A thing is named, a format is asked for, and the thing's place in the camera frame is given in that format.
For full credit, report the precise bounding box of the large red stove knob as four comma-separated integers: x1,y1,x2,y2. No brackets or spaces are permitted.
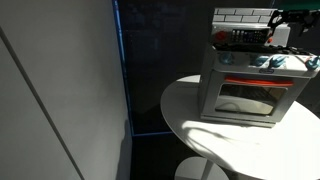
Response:
213,29,229,43

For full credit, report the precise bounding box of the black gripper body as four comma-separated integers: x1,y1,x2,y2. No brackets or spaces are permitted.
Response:
282,9,318,27

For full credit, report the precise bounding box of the black stove burner grate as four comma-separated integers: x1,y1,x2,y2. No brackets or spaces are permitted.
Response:
213,42,313,56

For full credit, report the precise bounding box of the white table pedestal base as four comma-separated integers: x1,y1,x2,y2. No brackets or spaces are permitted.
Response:
174,156,231,180

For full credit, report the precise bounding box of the blue frame edge strip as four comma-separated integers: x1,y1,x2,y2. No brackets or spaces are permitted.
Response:
112,0,175,138

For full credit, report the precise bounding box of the red oven door handle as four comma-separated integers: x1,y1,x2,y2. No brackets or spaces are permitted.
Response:
223,75,296,88

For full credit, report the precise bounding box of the black keypad display panel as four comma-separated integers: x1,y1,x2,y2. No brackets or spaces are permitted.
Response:
230,28,270,45

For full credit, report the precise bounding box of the blue stove knob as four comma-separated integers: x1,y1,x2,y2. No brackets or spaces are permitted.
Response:
269,54,288,69
305,55,320,71
251,53,270,68
218,51,235,66

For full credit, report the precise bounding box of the grey oven door with window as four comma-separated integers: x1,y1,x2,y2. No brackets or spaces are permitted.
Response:
199,68,310,129

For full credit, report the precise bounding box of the grey toy stove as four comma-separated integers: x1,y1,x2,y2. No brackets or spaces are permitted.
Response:
198,7,320,129

